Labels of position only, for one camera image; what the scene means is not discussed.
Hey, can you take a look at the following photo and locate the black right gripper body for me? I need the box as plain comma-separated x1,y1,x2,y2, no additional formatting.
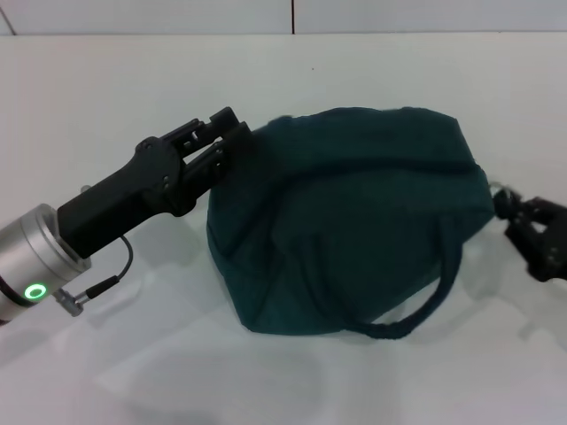
524,229,567,283

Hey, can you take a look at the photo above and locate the dark teal insulated lunch bag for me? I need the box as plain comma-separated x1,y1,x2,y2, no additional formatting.
206,105,501,342

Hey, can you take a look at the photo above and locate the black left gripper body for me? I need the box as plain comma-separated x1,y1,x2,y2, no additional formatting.
57,135,196,259

